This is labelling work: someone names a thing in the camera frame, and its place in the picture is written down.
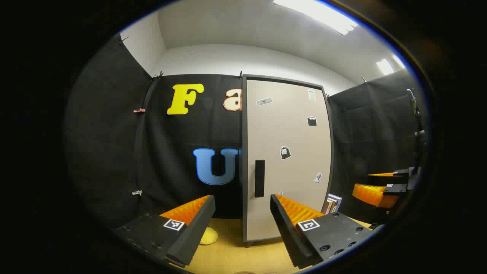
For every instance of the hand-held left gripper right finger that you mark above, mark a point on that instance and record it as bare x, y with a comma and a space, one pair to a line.
289, 236

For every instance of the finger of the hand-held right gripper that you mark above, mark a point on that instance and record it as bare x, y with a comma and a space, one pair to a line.
401, 172
395, 189

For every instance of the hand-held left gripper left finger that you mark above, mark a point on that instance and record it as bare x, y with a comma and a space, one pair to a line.
194, 236

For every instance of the beige cabinet door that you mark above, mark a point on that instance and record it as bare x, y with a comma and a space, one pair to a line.
289, 133

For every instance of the dark grey cabinet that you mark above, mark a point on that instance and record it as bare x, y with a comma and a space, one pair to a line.
244, 114

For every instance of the yellow rounded object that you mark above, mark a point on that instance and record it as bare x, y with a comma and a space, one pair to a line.
208, 236

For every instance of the small black object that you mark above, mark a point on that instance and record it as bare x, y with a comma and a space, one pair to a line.
374, 225

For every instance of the black phone stand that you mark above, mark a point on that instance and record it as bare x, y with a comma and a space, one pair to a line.
417, 129

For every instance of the brown book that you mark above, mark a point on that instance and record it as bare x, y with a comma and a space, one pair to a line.
326, 206

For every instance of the small ceiling light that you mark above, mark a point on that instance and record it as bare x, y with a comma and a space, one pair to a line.
398, 61
385, 66

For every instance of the black backdrop cloth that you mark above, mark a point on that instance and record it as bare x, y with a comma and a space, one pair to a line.
114, 152

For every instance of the long ceiling light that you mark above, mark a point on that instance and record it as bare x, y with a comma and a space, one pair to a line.
315, 15

